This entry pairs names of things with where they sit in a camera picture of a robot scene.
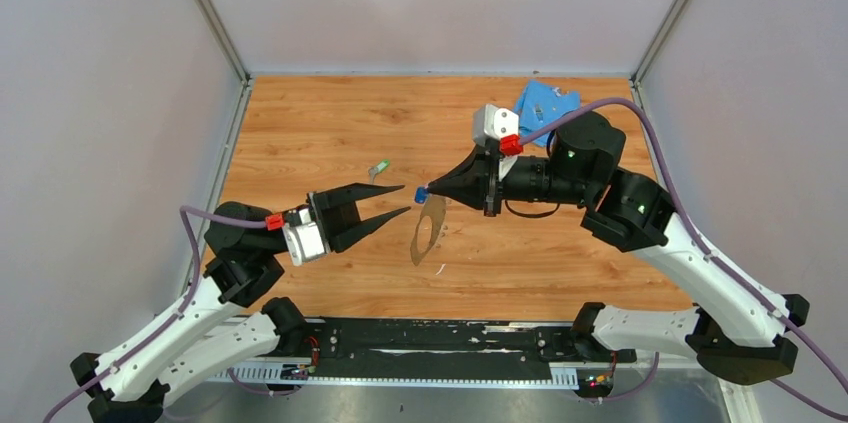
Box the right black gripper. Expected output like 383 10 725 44
426 145 592 217

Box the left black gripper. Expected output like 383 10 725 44
278 181 411 252

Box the key with blue tag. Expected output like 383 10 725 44
414 186 429 204

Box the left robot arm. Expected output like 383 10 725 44
70 183 406 422

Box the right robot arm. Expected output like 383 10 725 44
427 106 809 385

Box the key with green tag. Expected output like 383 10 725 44
368 159 390 184

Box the folded blue cloth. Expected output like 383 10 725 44
512 80 581 137

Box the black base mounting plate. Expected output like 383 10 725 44
269 317 637 382

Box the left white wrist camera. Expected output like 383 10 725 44
282 205 330 266

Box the white slotted cable duct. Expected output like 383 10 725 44
162 363 580 389

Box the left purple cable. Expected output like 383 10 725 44
42 205 286 423

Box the purple cable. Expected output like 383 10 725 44
500 97 848 421
42 205 286 423

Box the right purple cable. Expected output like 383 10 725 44
500 97 848 421

